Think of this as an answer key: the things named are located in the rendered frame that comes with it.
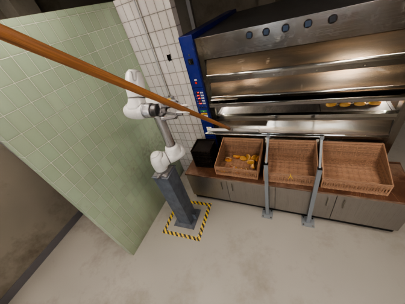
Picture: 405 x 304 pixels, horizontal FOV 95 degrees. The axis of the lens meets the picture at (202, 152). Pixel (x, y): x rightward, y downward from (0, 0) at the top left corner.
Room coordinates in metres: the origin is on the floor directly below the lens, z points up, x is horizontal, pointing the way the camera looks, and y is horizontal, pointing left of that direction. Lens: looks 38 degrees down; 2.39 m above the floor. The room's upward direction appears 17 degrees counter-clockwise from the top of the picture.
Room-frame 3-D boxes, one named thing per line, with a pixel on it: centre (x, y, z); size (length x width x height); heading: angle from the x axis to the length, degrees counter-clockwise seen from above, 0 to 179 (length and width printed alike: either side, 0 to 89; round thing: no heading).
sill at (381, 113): (1.74, -1.09, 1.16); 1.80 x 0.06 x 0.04; 58
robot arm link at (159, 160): (1.65, 0.49, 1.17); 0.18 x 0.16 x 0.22; 106
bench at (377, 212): (1.54, -0.83, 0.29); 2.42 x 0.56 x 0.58; 58
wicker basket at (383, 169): (1.17, -1.45, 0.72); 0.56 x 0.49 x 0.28; 57
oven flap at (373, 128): (1.72, -1.08, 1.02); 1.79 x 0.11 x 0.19; 58
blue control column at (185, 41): (3.07, -0.69, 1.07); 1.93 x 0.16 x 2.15; 148
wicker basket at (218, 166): (1.81, -0.45, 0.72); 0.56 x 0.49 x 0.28; 57
